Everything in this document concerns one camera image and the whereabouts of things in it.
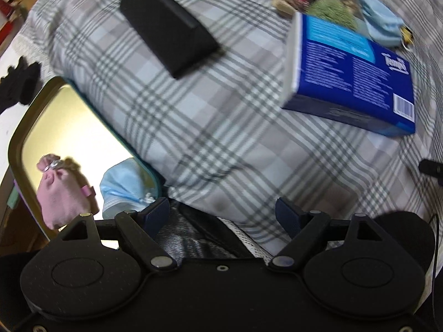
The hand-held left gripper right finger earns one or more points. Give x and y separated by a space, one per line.
287 215

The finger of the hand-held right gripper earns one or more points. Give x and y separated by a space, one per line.
431 167

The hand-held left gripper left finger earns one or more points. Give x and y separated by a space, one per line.
157 215

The blue tissue box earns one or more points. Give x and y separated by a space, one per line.
349 72

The gold metal tin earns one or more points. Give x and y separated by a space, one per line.
69 121

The green fuzzy sponge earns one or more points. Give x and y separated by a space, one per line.
332 15

